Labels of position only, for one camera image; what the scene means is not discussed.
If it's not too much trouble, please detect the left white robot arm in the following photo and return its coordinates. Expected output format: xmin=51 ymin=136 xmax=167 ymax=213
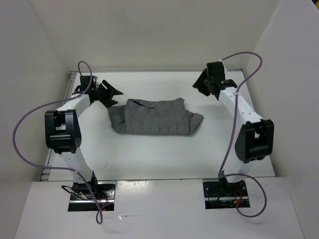
xmin=44 ymin=76 xmax=123 ymax=199

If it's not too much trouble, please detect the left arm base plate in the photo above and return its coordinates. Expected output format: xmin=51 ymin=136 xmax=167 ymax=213
xmin=61 ymin=181 xmax=116 ymax=212

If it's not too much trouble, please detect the aluminium table frame rail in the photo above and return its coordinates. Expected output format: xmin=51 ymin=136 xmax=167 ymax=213
xmin=40 ymin=71 xmax=78 ymax=182

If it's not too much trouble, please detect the grey pleated skirt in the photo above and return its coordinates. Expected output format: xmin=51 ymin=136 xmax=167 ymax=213
xmin=108 ymin=98 xmax=204 ymax=136

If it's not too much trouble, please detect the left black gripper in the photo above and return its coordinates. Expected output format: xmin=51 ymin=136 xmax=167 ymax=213
xmin=92 ymin=79 xmax=123 ymax=108

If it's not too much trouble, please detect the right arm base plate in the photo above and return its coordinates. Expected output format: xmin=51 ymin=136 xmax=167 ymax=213
xmin=202 ymin=179 xmax=250 ymax=209

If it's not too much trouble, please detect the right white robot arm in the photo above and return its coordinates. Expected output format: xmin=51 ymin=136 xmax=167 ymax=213
xmin=193 ymin=68 xmax=274 ymax=196

